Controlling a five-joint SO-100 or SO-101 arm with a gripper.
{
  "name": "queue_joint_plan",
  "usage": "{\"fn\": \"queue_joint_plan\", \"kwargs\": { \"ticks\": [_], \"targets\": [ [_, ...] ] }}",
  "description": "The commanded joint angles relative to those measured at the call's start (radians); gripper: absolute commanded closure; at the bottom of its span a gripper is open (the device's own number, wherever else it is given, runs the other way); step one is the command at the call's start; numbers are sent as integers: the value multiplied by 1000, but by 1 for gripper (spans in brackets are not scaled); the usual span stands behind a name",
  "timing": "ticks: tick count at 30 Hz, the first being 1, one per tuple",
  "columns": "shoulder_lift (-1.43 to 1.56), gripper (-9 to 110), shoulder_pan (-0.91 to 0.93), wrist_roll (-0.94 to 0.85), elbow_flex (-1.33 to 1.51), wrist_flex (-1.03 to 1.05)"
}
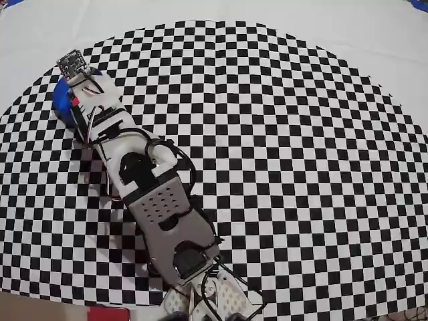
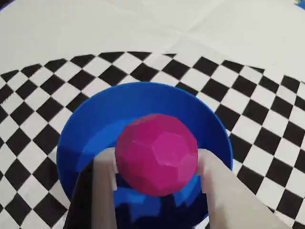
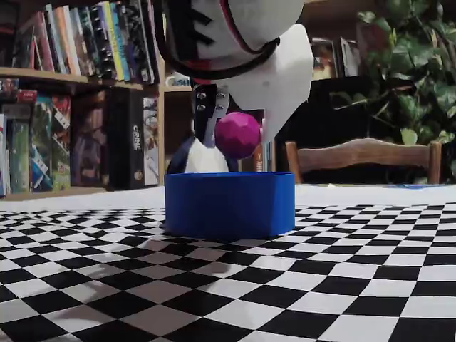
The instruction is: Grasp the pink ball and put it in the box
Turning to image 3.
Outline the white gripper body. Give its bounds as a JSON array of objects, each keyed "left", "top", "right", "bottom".
[{"left": 156, "top": 0, "right": 314, "bottom": 103}]

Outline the black-and-white gripper finger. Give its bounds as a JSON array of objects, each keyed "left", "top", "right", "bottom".
[{"left": 194, "top": 83, "right": 229, "bottom": 147}]

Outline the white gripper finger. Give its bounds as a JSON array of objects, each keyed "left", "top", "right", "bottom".
[{"left": 229, "top": 90, "right": 311, "bottom": 144}]

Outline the pink faceted ball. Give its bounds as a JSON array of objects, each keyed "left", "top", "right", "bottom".
[{"left": 214, "top": 111, "right": 263, "bottom": 160}]

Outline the white illustrated game box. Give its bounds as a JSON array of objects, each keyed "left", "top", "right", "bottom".
[{"left": 142, "top": 96, "right": 160, "bottom": 187}]

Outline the blue round box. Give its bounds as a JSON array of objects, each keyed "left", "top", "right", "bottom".
[{"left": 164, "top": 171, "right": 296, "bottom": 240}]

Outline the black Crime game box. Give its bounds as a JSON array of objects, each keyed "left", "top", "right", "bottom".
[{"left": 106, "top": 87, "right": 145, "bottom": 190}]

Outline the brown purple game box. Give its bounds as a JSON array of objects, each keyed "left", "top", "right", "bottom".
[{"left": 69, "top": 90, "right": 110, "bottom": 188}]

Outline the red and green game box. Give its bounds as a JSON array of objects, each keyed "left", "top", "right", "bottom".
[{"left": 49, "top": 94, "right": 72, "bottom": 192}]

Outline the blue jungle game box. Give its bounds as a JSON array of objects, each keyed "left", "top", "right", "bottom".
[{"left": 30, "top": 95, "right": 54, "bottom": 193}]

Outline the small red box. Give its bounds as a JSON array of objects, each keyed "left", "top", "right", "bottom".
[{"left": 16, "top": 89, "right": 38, "bottom": 104}]

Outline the Citadelles game box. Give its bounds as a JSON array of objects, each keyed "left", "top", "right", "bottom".
[{"left": 0, "top": 78, "right": 19, "bottom": 96}]

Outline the blue and white penguin figure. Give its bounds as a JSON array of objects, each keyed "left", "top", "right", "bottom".
[{"left": 167, "top": 137, "right": 238, "bottom": 175}]

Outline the small picture card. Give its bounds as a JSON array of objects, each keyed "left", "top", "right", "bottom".
[
  {"left": 338, "top": 37, "right": 359, "bottom": 78},
  {"left": 311, "top": 37, "right": 338, "bottom": 81}
]

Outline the wooden bookshelf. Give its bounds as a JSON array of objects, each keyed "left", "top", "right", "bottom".
[{"left": 0, "top": 0, "right": 361, "bottom": 200}]

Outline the white and blue bowl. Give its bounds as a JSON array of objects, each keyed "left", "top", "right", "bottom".
[{"left": 165, "top": 72, "right": 195, "bottom": 88}]

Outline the wooden chair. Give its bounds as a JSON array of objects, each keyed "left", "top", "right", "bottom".
[{"left": 284, "top": 138, "right": 442, "bottom": 185}]

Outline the green leafy plant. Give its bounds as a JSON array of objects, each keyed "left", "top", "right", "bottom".
[{"left": 329, "top": 0, "right": 456, "bottom": 147}]

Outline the yellow spine book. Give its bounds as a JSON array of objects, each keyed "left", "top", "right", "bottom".
[{"left": 105, "top": 2, "right": 126, "bottom": 81}]

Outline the blue tape strip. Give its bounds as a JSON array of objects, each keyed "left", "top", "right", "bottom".
[{"left": 386, "top": 183, "right": 439, "bottom": 189}]

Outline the orange spine book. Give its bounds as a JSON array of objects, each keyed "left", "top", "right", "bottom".
[{"left": 53, "top": 5, "right": 81, "bottom": 76}]

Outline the white checkerboard paper mat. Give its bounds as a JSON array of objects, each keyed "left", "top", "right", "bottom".
[{"left": 0, "top": 183, "right": 456, "bottom": 342}]

